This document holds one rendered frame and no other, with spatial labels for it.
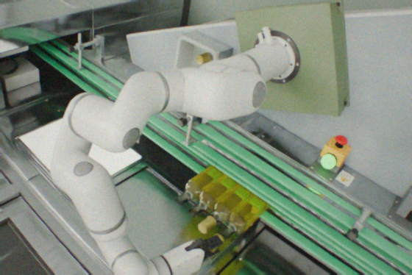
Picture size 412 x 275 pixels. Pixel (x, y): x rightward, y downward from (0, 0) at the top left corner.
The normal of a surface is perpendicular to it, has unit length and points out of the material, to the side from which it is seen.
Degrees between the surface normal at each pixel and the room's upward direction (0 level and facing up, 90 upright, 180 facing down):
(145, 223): 90
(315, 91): 1
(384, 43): 0
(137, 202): 90
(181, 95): 88
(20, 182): 90
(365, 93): 0
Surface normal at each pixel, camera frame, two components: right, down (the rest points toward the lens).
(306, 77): -0.65, 0.40
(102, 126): -0.53, -0.17
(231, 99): 0.71, 0.30
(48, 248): 0.15, -0.78
